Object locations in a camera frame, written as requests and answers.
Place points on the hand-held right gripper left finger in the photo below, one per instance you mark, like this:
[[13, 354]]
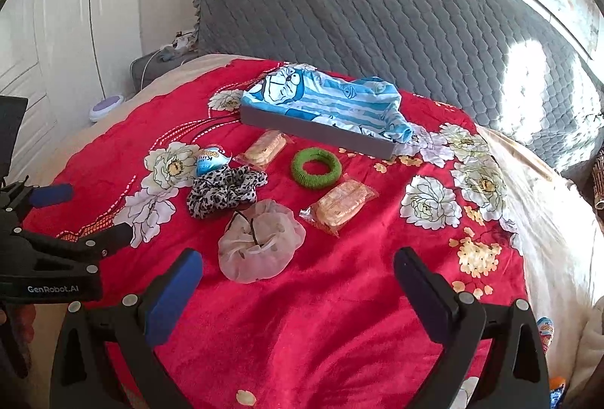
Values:
[[172, 296]]

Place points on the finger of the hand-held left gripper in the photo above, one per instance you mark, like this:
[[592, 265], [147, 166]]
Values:
[[113, 235], [52, 194]]

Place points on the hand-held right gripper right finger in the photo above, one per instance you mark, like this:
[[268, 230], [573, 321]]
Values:
[[424, 296]]

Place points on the beige sheer scrunchie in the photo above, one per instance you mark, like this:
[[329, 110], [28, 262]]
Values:
[[264, 248]]

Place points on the leopard print scrunchie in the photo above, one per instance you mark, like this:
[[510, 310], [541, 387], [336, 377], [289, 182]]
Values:
[[222, 192]]

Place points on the chocolate egg toy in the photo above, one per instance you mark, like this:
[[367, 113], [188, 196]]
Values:
[[211, 159]]

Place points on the clear snack packet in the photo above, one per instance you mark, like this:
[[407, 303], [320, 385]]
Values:
[[266, 147], [342, 201]]

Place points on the green fuzzy scrunchie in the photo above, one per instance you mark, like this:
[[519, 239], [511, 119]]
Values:
[[316, 182]]

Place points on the purple lidded container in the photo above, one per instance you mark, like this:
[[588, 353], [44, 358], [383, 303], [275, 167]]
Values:
[[107, 105]]

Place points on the red floral blanket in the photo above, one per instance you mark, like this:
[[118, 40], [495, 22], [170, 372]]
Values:
[[306, 319]]

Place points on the colourful snack packet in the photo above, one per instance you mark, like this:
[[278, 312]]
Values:
[[547, 333]]

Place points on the grey bedside stool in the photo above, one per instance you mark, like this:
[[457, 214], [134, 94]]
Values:
[[141, 69]]

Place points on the white wardrobe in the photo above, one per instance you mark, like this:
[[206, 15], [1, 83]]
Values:
[[61, 13]]

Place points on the brown patterned object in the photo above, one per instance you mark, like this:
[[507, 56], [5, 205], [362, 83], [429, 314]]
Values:
[[598, 178]]

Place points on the grey tray with striped cloth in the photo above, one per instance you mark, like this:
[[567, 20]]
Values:
[[330, 102]]

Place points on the grey quilted headboard cover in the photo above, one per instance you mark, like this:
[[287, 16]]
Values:
[[377, 13]]

